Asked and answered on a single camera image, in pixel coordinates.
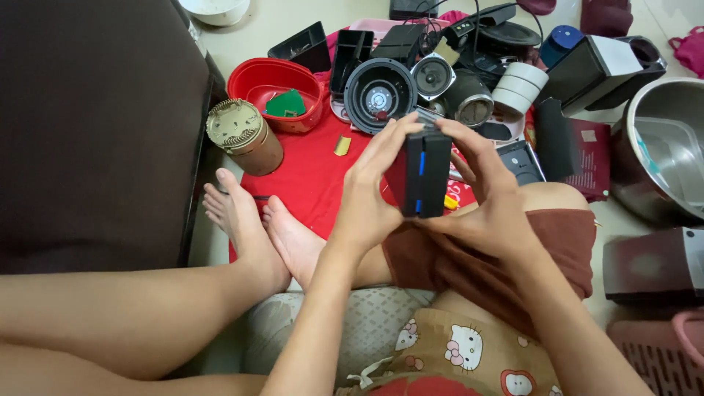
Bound black round disc device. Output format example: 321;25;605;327
439;2;543;73

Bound pink plastic basket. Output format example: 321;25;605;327
606;309;704;396

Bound person's right leg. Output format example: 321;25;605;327
262;181;593;332

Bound pink bag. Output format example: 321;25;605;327
668;24;704;79

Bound red plastic oval container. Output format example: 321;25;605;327
227;57;325;135

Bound round black speaker housing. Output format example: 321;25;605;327
343;57;419;136

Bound black box with blue strips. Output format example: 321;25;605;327
384;107;453;220

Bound maroon cloth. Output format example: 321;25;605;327
580;0;635;39

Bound pink plastic tray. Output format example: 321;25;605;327
349;18;453;35

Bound silver framed speaker driver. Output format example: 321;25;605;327
410;53;458;102

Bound person's right hand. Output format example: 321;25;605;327
415;118;544;263

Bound dark red box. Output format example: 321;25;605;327
602;226;704;307

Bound blue cylinder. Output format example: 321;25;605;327
538;25;584;70

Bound white bowl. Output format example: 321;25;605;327
178;0;252;28

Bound black square plate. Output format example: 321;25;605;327
494;140;547;187

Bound person's left leg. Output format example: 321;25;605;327
0;167;293;396

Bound gold brown cylinder housing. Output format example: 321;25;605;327
206;98;285;177

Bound white ribbed cylinder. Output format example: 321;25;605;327
491;62;550;117

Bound dark brown sofa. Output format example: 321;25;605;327
0;0;230;276

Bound cartoon cat print shirt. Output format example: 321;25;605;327
334;308;564;396

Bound grey patterned cushion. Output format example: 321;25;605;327
244;286;436;388

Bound dark red book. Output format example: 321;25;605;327
524;104;613;204

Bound person's leg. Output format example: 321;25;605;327
0;167;293;396
262;181;593;332

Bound black rectangular frame housing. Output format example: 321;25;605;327
329;29;375;98

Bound red cloth mat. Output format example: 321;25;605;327
228;26;480;264

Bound brown shorts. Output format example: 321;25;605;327
382;208;598;337

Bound person's left hand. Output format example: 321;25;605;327
329;112;425;252

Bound green circuit board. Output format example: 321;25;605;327
265;88;307;119

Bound black box with white panel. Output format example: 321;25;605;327
536;34;670;118

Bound black device with cables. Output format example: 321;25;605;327
389;0;440;22

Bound stainless steel bowl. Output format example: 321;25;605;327
609;77;704;227

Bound small black box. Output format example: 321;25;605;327
371;23;428;70

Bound black foam sheet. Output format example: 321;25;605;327
533;98;576;183

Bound black cylinder with silver ring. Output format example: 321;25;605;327
439;70;495;129

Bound thin black rod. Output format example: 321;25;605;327
219;190;272;201

